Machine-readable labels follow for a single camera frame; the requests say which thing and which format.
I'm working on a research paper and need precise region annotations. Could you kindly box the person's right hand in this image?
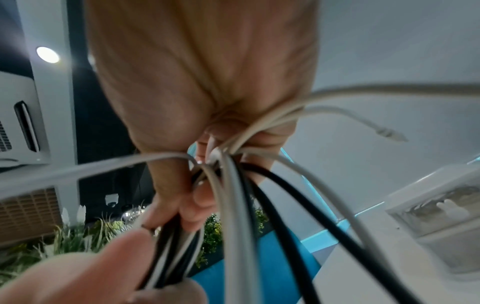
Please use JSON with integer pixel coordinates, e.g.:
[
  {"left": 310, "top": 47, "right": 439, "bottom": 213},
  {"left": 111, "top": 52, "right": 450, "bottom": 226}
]
[{"left": 85, "top": 0, "right": 322, "bottom": 233}]

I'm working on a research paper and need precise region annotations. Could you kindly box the person's left hand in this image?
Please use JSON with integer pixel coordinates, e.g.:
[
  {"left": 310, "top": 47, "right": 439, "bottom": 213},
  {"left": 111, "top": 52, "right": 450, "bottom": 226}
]
[{"left": 0, "top": 228, "right": 208, "bottom": 304}]

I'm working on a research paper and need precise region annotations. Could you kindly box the black USB cable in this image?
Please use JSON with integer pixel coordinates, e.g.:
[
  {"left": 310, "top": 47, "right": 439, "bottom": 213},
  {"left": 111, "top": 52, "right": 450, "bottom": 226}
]
[
  {"left": 239, "top": 172, "right": 318, "bottom": 304},
  {"left": 239, "top": 162, "right": 425, "bottom": 304}
]

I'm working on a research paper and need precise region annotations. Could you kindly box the white mini drawer box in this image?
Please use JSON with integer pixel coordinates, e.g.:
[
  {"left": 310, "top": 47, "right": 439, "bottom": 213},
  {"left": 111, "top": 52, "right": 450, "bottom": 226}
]
[{"left": 384, "top": 163, "right": 480, "bottom": 281}]

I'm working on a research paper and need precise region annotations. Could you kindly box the dark planter box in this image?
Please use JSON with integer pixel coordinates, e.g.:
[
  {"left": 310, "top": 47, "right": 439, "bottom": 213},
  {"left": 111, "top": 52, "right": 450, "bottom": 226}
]
[{"left": 187, "top": 225, "right": 277, "bottom": 278}]

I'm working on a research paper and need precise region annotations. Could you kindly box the green plant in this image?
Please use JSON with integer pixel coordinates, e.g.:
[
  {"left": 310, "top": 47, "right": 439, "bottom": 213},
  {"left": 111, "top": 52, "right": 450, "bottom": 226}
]
[{"left": 0, "top": 201, "right": 271, "bottom": 283}]

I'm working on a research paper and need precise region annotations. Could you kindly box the beige slatted panel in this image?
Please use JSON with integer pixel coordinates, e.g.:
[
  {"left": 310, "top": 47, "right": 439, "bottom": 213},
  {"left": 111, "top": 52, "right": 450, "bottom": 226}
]
[{"left": 0, "top": 186, "right": 63, "bottom": 247}]

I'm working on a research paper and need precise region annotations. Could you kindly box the black ceiling spotlight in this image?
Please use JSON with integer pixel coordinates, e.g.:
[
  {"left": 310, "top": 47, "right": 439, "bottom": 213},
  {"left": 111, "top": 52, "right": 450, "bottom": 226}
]
[{"left": 35, "top": 46, "right": 61, "bottom": 65}]

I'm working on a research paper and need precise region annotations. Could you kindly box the white ceiling air conditioner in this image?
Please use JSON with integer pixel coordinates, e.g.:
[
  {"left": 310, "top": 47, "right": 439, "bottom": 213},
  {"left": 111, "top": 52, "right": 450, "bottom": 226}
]
[{"left": 0, "top": 71, "right": 52, "bottom": 167}]

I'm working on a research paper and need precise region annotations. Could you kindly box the white roller blind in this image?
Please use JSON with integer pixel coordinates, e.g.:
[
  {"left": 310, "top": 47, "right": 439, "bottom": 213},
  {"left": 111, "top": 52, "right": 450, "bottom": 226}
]
[{"left": 281, "top": 0, "right": 480, "bottom": 217}]

